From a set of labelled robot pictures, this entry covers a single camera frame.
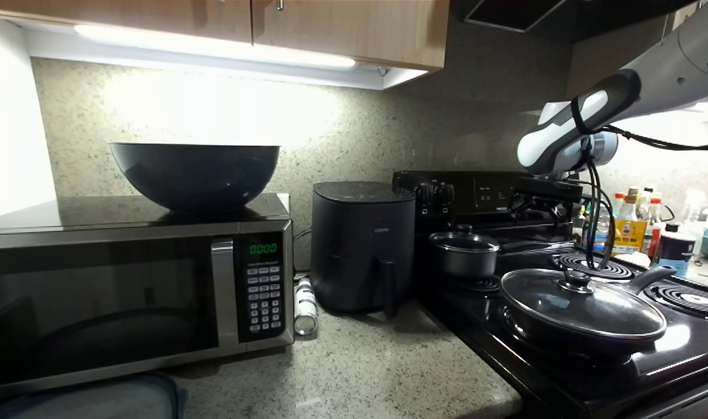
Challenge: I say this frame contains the under-cabinet light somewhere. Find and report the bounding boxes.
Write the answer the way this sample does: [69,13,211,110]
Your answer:
[23,24,424,90]

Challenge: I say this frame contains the small steel saucepan with lid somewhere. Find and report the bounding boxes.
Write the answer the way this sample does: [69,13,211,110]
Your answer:
[428,230,574,276]

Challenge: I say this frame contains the white shaker bottle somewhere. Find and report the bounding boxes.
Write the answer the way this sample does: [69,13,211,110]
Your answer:
[292,275,319,338]

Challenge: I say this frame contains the red capped bottle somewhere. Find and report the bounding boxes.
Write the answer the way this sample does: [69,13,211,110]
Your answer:
[648,195,663,261]

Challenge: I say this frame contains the rear coil burner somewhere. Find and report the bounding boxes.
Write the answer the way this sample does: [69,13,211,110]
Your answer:
[552,251,634,279]

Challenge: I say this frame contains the wooden upper cabinets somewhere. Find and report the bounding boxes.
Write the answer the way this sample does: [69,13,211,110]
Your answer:
[0,0,450,70]

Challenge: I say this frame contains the black electric stove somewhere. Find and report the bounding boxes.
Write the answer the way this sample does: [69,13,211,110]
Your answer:
[393,170,708,419]

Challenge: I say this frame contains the dark blue bowl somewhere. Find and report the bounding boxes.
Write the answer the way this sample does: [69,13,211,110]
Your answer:
[108,143,280,216]

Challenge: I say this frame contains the stainless steel microwave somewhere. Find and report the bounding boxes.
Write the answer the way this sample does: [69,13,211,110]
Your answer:
[0,193,292,393]

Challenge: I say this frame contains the dark lidded jar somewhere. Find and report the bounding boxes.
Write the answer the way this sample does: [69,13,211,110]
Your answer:
[657,223,695,279]

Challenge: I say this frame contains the black range hood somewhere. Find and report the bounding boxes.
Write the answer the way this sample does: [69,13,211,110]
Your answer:
[457,0,695,42]

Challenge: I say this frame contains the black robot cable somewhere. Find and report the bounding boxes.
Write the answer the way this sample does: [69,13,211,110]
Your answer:
[570,90,708,269]

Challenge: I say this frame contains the yellow bottle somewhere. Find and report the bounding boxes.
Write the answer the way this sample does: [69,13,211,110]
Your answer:
[613,193,644,253]

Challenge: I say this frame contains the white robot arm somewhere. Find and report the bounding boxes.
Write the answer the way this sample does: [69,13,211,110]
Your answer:
[516,3,708,175]

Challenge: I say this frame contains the front coil burner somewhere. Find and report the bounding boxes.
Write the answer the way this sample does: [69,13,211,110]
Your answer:
[644,279,708,318]

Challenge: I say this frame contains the coil burner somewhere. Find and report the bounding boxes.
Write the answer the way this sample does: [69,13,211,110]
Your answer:
[644,279,708,318]
[552,251,634,279]

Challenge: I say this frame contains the black air fryer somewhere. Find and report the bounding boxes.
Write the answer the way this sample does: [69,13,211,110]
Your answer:
[310,182,417,316]

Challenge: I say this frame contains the blue plate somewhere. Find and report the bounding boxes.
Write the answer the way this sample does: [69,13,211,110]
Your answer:
[0,372,186,419]

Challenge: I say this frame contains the black pan with glass lid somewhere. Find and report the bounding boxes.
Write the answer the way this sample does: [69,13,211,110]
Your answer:
[499,268,670,354]

